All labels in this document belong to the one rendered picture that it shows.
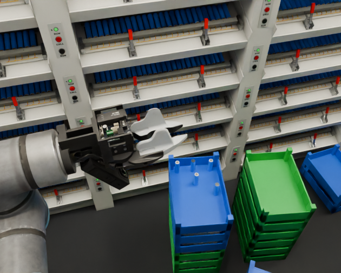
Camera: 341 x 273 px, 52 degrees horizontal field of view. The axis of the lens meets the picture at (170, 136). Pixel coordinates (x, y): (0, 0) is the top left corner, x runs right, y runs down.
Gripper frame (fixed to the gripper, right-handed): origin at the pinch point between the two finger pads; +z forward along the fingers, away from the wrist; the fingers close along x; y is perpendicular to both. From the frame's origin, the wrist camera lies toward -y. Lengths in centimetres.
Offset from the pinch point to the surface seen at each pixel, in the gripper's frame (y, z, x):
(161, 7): -9, 13, 60
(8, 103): -40, -44, 66
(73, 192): -102, -35, 63
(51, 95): -40, -29, 66
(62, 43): -15, -19, 59
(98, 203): -110, -25, 58
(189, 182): -69, 14, 31
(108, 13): -8, -3, 60
